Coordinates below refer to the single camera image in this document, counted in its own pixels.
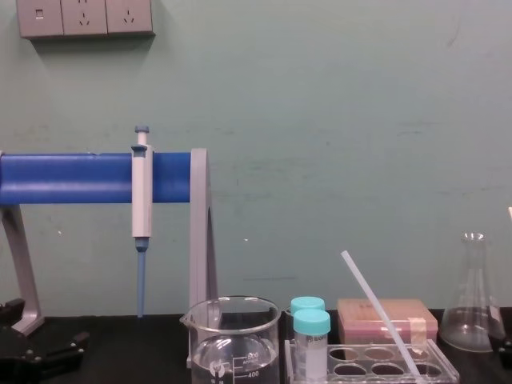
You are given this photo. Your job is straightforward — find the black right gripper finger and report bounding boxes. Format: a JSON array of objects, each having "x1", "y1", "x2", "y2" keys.
[{"x1": 492, "y1": 306, "x2": 512, "y2": 354}]

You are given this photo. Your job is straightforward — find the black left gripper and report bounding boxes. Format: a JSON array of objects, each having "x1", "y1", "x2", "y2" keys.
[{"x1": 0, "y1": 298, "x2": 91, "y2": 375}]

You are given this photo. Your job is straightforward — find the translucent white stirring rod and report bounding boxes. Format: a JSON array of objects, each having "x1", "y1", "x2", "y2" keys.
[{"x1": 340, "y1": 250, "x2": 422, "y2": 380}]

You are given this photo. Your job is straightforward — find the clear glass conical flask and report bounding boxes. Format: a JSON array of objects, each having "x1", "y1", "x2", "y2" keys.
[{"x1": 439, "y1": 231, "x2": 506, "y2": 354}]

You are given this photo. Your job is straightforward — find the clear acrylic tube rack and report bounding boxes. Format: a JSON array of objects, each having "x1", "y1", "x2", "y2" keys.
[{"x1": 283, "y1": 338, "x2": 462, "y2": 384}]

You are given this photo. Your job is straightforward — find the pink and brown box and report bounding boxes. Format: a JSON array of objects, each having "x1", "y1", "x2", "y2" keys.
[{"x1": 336, "y1": 298, "x2": 439, "y2": 346}]

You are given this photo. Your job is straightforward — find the blue and grey pipette stand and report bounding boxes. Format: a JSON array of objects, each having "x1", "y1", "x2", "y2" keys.
[{"x1": 0, "y1": 147, "x2": 220, "y2": 335}]

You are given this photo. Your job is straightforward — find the white and blue pipette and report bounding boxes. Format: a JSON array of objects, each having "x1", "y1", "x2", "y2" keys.
[{"x1": 130, "y1": 125, "x2": 157, "y2": 319}]

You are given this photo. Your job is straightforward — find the sample tube with teal cap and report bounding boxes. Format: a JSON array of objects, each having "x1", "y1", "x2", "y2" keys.
[
  {"x1": 290, "y1": 296, "x2": 326, "y2": 318},
  {"x1": 292, "y1": 308, "x2": 332, "y2": 382}
]

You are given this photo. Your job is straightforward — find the clear glass beaker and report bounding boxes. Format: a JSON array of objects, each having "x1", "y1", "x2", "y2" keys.
[{"x1": 179, "y1": 295, "x2": 282, "y2": 384}]

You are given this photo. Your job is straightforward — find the grey wall socket panel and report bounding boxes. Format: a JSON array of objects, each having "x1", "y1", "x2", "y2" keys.
[{"x1": 16, "y1": 0, "x2": 156, "y2": 40}]

